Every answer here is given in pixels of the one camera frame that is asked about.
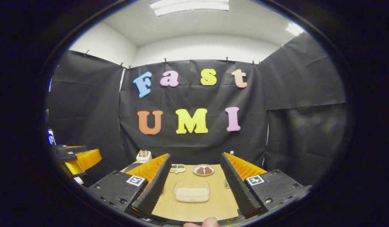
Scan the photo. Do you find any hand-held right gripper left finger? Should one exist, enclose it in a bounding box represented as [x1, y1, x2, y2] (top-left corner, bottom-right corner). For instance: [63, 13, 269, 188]
[89, 154, 172, 218]

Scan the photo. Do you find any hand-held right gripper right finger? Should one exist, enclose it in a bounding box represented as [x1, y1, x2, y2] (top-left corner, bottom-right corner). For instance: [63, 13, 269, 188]
[220, 152, 305, 218]

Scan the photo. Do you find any white toaster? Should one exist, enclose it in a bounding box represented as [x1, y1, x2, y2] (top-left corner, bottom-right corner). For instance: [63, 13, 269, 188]
[136, 151, 152, 163]

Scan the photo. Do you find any round beige plate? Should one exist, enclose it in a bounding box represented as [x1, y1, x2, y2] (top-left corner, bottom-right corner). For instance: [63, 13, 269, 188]
[192, 164, 215, 177]

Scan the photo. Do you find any black backdrop cloth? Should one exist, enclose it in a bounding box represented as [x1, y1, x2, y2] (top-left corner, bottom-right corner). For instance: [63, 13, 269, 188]
[46, 32, 348, 186]

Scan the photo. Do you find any ceiling light panel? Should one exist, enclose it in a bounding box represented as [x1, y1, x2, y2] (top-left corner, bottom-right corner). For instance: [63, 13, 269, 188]
[285, 23, 305, 37]
[150, 0, 229, 17]

